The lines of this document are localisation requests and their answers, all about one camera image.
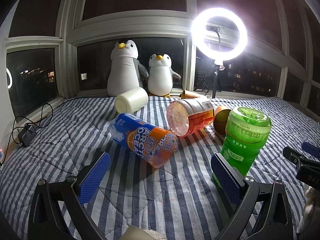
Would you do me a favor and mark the large plush penguin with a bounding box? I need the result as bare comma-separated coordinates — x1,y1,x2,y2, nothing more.
107,40,149,97

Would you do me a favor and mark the black adapter cable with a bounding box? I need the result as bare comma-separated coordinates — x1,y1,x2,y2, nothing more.
1,102,54,165

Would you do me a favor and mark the clear orange plastic bottle cup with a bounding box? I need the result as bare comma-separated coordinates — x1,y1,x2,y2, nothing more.
167,98,214,137

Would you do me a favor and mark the black ring light stand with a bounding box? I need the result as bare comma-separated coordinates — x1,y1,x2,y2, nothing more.
194,60,227,100

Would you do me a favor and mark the bright ring light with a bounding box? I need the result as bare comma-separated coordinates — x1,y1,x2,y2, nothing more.
190,8,247,66

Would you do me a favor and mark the blue orange Arctic Ocean bottle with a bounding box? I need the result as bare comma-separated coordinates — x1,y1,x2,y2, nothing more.
110,113,177,168

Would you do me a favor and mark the brown round cup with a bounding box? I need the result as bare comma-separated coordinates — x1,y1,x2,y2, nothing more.
213,106,231,137

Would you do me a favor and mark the blue white striped quilt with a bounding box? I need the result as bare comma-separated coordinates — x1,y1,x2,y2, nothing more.
1,98,319,239

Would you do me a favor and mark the white power strip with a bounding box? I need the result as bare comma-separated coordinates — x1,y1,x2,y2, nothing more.
0,149,4,166

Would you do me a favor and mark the small plush penguin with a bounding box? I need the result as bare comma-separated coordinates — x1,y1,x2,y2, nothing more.
148,54,181,96

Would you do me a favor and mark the white plastic cup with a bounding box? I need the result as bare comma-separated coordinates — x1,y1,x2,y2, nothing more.
114,87,149,114

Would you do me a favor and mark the green plastic bottle cup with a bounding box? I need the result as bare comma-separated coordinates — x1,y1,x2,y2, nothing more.
221,107,272,177

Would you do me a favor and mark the black power adapter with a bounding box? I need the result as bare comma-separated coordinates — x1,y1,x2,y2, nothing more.
18,124,37,147

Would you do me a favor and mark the brown paper cup lying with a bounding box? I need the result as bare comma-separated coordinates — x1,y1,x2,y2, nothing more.
181,89,206,99

